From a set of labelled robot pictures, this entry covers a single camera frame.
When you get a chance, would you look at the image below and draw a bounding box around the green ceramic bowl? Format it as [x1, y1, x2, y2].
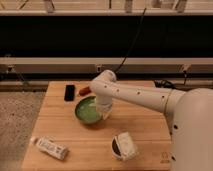
[75, 96, 102, 124]

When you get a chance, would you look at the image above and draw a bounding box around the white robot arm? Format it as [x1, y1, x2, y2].
[89, 70, 213, 171]

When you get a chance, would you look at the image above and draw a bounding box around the black smartphone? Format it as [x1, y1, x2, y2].
[64, 85, 75, 101]

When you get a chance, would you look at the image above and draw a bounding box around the white plastic bottle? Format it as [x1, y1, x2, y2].
[30, 137, 69, 160]

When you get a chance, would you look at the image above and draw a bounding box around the white wall outlet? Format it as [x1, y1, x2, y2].
[97, 66, 102, 72]

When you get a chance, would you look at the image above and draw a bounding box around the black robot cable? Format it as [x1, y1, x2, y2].
[153, 70, 189, 92]

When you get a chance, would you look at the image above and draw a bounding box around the black hanging cable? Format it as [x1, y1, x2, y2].
[111, 7, 147, 75]

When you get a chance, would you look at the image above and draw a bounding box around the grey wall rail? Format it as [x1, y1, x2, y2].
[0, 57, 213, 74]

